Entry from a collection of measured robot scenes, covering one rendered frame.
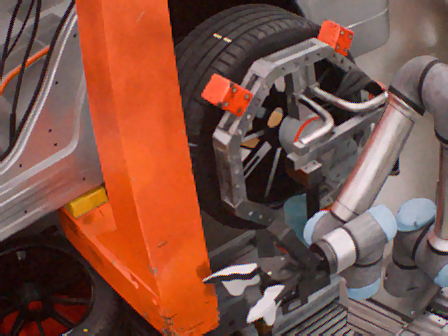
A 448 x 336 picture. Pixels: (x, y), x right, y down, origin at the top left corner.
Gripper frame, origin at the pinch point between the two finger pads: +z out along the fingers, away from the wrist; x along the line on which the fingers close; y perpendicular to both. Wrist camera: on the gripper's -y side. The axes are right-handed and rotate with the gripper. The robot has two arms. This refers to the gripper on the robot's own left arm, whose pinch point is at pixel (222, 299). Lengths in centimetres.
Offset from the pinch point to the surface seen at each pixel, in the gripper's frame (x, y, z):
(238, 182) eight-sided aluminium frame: 78, 30, -41
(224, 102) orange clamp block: 75, 5, -41
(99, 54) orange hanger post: 57, -27, -7
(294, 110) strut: 82, 19, -63
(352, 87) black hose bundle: 71, 12, -78
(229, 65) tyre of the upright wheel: 84, 0, -48
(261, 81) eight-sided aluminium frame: 76, 4, -52
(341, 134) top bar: 60, 18, -64
